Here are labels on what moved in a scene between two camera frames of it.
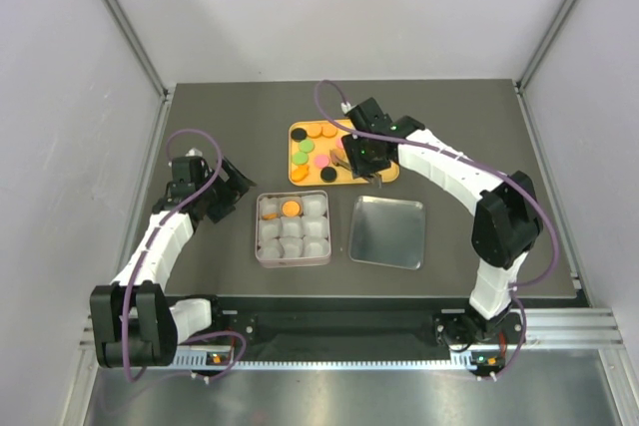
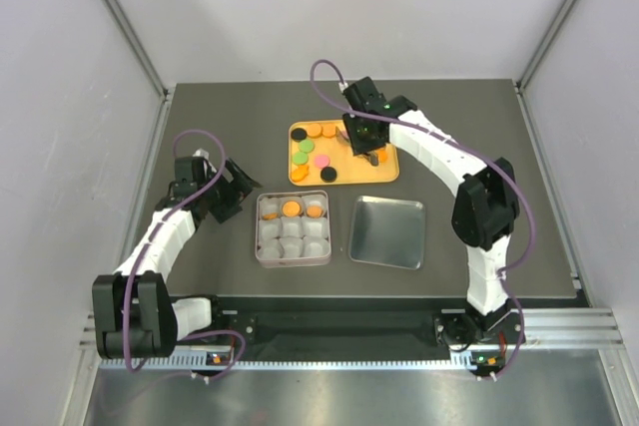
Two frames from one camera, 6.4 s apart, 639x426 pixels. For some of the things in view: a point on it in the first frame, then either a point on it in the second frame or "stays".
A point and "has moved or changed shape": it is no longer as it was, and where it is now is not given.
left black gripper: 233,189 stays
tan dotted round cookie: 291,209 stays
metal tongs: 375,178 has moved or changed shape
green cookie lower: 300,158 stays
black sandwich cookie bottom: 328,174 stays
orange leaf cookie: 336,156 → 314,212
